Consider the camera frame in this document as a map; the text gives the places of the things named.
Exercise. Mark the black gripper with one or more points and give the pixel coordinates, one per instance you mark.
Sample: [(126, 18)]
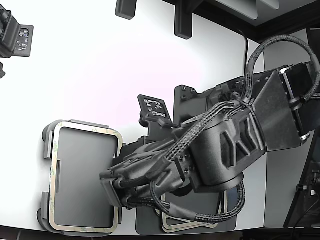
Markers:
[(145, 152)]

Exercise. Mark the black six-joint robot arm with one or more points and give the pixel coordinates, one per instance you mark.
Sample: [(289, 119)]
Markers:
[(217, 155)]

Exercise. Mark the gray plastic tray box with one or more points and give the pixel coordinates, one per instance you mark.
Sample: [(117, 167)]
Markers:
[(85, 162)]

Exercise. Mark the dark gray mat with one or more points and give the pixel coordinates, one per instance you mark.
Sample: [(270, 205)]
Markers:
[(145, 220)]

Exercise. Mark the black foot block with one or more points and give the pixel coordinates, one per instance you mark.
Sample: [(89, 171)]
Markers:
[(183, 22)]

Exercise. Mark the dark gray foot block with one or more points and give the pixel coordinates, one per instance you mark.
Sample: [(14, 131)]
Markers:
[(125, 8)]

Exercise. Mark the black stand legs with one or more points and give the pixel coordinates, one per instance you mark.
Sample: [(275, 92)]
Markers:
[(295, 207)]

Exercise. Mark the gray panel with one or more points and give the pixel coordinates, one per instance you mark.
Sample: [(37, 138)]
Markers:
[(237, 7)]

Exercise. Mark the black shelf structure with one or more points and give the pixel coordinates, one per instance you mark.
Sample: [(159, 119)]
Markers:
[(275, 27)]

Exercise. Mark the black wrist camera with board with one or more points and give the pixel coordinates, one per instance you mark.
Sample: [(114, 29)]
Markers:
[(155, 108)]

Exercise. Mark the black side camera with board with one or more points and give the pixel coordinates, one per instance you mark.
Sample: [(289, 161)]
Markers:
[(11, 37)]

